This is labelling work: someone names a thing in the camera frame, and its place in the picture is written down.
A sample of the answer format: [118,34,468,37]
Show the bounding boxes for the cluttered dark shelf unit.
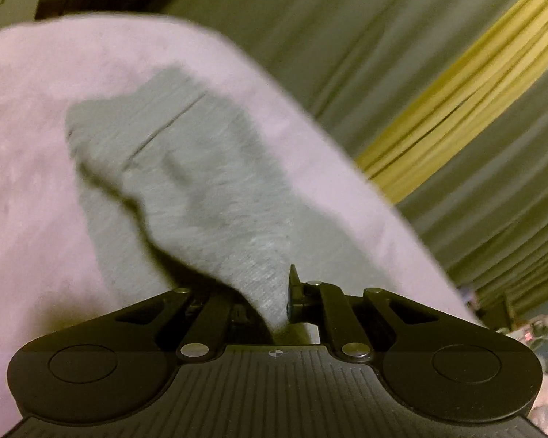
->
[457,283,548,361]

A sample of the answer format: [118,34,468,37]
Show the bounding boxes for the pink fleece blanket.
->
[0,14,548,438]

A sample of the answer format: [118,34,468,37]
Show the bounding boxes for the grey curtain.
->
[162,0,548,324]

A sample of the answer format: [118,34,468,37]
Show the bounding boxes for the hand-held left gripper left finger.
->
[96,288,233,362]

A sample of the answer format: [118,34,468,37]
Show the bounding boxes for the grey knit pants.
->
[65,68,375,345]

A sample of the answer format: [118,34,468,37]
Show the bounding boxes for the yellow curtain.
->
[356,0,548,204]

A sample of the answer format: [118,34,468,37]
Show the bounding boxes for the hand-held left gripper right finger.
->
[285,264,467,365]

